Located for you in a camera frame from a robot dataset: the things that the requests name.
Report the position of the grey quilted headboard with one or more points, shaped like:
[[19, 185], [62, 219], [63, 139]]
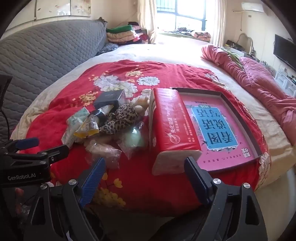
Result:
[[46, 60]]

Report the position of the pale tube with black cap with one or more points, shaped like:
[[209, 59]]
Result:
[[104, 110]]

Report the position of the leopard print scrunchie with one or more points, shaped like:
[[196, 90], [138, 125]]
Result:
[[122, 118]]

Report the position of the white drawer cabinet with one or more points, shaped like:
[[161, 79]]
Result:
[[285, 80]]

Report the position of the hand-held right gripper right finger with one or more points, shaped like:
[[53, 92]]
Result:
[[196, 183]]

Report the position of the red floral blanket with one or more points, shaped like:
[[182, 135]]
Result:
[[134, 176]]

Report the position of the green striped cloth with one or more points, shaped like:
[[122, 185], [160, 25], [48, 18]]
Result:
[[232, 55]]

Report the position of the shallow pink printed box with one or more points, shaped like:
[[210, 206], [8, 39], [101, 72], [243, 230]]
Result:
[[219, 129]]

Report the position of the dark glossy square box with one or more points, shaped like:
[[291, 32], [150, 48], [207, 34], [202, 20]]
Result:
[[108, 98]]

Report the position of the red tissue pack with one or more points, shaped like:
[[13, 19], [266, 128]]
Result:
[[171, 125]]

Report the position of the floral cushion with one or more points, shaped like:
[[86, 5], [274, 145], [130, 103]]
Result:
[[203, 35]]

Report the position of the white air conditioner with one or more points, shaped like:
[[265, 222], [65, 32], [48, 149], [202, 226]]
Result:
[[253, 7]]

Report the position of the pink quilt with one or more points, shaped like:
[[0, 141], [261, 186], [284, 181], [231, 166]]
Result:
[[261, 81]]

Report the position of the floral wall painting panel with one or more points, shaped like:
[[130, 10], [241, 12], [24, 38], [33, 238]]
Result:
[[52, 9], [22, 18], [79, 8]]

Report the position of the dark printed box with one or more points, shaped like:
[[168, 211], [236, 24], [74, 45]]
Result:
[[233, 44]]

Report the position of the green tissue pack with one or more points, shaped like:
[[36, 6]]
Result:
[[76, 120]]

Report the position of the dark patterned pillow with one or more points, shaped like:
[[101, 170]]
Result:
[[107, 49]]

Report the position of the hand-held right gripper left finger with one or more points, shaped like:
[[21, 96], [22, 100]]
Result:
[[92, 183]]

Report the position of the barred window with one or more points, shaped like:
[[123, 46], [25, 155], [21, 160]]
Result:
[[185, 16]]

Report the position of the peach sponge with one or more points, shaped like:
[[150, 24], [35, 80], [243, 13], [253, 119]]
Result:
[[104, 151]]

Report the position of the green sponge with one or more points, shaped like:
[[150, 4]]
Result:
[[134, 139]]

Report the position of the yellow snack packet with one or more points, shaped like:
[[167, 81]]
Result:
[[86, 128]]

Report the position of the dark clothes pile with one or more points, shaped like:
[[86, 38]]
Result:
[[181, 29]]

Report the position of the green windowsill mat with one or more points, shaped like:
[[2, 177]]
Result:
[[171, 35]]

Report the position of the stack of folded clothes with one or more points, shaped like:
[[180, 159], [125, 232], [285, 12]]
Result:
[[124, 34]]

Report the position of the cream curtain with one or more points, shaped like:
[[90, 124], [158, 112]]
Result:
[[217, 23], [148, 20]]

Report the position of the cream bear with silver crown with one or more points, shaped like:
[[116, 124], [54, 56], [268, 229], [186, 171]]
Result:
[[138, 105]]

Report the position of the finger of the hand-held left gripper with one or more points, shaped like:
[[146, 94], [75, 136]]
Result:
[[26, 143], [54, 154]]

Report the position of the beige bed sheet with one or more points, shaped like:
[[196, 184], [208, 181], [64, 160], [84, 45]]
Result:
[[175, 52]]

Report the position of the black flat television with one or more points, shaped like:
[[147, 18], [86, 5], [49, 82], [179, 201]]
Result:
[[285, 52]]

